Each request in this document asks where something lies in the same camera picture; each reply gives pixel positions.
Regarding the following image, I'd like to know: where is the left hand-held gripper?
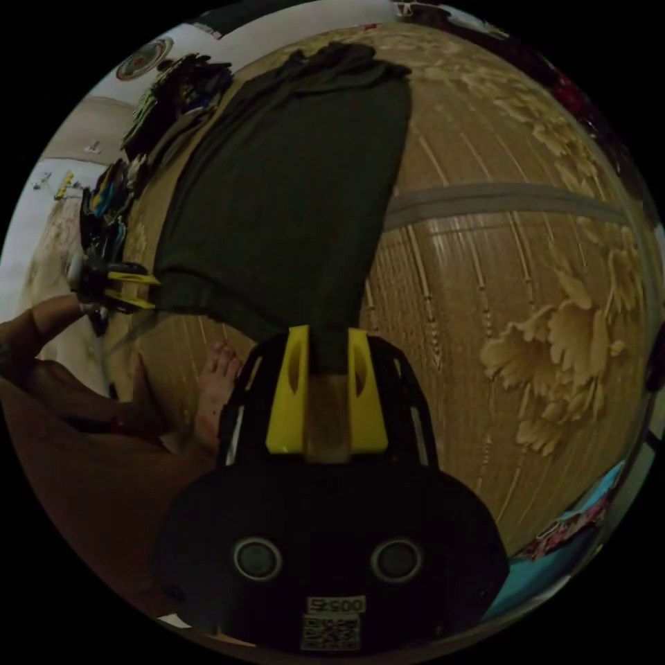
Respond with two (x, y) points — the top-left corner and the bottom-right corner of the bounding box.
(76, 261), (162, 322)

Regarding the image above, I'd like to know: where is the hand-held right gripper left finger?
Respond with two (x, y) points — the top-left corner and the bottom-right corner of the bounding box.
(265, 325), (313, 454)

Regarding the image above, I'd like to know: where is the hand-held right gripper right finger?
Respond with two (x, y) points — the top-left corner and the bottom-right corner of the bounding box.
(347, 328), (389, 454)

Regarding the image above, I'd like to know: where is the brown short sleeve shirt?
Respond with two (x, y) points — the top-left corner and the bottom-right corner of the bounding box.
(152, 42), (414, 376)

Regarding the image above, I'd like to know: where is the person's left forearm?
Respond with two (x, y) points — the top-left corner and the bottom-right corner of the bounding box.
(0, 310), (48, 376)

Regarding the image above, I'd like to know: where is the person's left hand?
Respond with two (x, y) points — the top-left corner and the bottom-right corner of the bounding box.
(32, 294), (88, 339)

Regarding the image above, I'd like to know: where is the person's body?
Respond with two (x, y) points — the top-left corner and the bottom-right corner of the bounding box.
(0, 340), (245, 632)

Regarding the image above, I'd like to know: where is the pile of clothes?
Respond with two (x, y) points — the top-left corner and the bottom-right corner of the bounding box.
(78, 51), (233, 263)

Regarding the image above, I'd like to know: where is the teal floral quilt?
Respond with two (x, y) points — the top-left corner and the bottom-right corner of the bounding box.
(480, 459), (627, 622)

